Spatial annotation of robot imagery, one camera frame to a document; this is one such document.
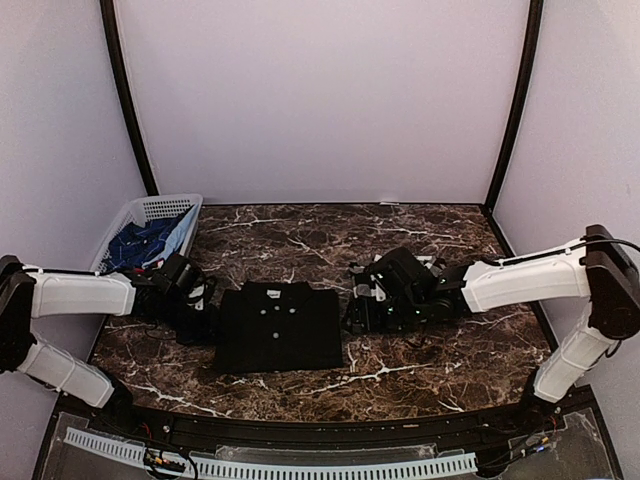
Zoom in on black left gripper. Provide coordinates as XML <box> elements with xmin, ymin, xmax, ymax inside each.
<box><xmin>159</xmin><ymin>293</ymin><xmax>227</xmax><ymax>347</ymax></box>

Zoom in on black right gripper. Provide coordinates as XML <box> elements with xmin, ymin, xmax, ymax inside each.
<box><xmin>341</xmin><ymin>292</ymin><xmax>426</xmax><ymax>335</ymax></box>

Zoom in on black long sleeve shirt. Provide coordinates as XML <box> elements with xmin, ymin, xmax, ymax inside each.
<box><xmin>212</xmin><ymin>282</ymin><xmax>343</xmax><ymax>374</ymax></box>

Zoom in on black white plaid shirt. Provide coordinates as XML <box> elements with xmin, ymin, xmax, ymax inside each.
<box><xmin>348</xmin><ymin>247</ymin><xmax>441</xmax><ymax>302</ymax></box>

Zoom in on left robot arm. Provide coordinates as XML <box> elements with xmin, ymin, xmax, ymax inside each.
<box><xmin>1</xmin><ymin>254</ymin><xmax>217</xmax><ymax>436</ymax></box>

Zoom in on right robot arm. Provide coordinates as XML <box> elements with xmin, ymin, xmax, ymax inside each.
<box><xmin>342</xmin><ymin>224</ymin><xmax>639</xmax><ymax>434</ymax></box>

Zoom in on blue clothes in basket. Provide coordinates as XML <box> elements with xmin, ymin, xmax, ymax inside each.
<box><xmin>107</xmin><ymin>201</ymin><xmax>201</xmax><ymax>271</ymax></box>

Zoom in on grey plastic laundry basket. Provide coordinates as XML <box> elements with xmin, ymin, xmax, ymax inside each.
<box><xmin>89</xmin><ymin>192</ymin><xmax>204</xmax><ymax>275</ymax></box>

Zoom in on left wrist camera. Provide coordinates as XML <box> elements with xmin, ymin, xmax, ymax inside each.
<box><xmin>187</xmin><ymin>275</ymin><xmax>218</xmax><ymax>311</ymax></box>

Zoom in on black front rail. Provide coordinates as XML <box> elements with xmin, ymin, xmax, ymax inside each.
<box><xmin>78</xmin><ymin>405</ymin><xmax>553</xmax><ymax>451</ymax></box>

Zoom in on white slotted cable duct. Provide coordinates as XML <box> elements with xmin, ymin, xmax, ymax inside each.
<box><xmin>64</xmin><ymin>427</ymin><xmax>478</xmax><ymax>479</ymax></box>

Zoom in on left black frame post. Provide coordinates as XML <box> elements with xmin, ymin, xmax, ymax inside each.
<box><xmin>99</xmin><ymin>0</ymin><xmax>159</xmax><ymax>196</ymax></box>

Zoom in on black frame post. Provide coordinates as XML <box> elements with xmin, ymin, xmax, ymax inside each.
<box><xmin>99</xmin><ymin>0</ymin><xmax>159</xmax><ymax>196</ymax></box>
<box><xmin>483</xmin><ymin>0</ymin><xmax>544</xmax><ymax>215</ymax></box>

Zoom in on right black frame post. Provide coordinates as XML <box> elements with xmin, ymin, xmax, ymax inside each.
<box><xmin>483</xmin><ymin>0</ymin><xmax>544</xmax><ymax>215</ymax></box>

